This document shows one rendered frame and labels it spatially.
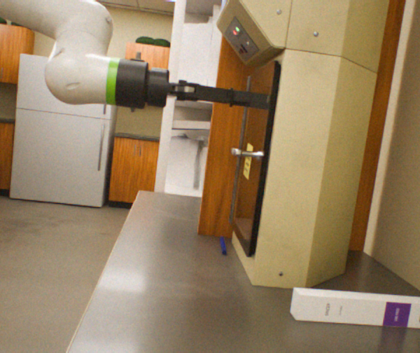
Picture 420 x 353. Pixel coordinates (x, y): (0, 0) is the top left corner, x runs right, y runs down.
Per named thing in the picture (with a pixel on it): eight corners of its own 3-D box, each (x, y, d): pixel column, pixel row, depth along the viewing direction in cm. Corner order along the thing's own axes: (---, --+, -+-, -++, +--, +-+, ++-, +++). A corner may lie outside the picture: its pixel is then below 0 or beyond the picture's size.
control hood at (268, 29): (254, 67, 117) (260, 28, 116) (285, 48, 85) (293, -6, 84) (211, 61, 116) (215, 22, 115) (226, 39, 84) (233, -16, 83)
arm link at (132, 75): (118, 110, 93) (113, 109, 84) (124, 53, 92) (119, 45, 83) (148, 114, 94) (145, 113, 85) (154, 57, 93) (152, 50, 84)
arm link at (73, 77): (44, 112, 89) (33, 76, 80) (57, 63, 95) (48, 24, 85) (115, 121, 91) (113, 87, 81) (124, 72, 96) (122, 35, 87)
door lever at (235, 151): (250, 157, 101) (253, 146, 101) (258, 162, 92) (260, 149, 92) (227, 155, 101) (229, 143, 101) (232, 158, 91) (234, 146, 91)
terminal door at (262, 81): (232, 225, 121) (253, 74, 117) (251, 260, 91) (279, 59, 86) (229, 224, 121) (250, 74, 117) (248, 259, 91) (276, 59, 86)
